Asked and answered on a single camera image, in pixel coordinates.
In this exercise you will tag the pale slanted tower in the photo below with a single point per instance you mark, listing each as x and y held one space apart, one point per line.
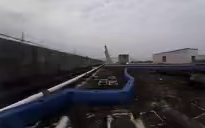
107 56

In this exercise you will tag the small grey building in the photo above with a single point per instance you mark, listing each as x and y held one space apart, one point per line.
123 59

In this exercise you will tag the white pipe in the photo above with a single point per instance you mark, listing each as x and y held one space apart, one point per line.
56 87

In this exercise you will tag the robot's own part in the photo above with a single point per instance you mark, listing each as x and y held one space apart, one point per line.
62 122
138 123

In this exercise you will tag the white flat-roofed building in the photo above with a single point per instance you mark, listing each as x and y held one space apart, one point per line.
176 56

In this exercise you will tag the pole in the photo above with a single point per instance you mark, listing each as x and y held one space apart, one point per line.
22 36

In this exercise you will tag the dark long wall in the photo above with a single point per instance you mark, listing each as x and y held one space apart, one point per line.
26 65

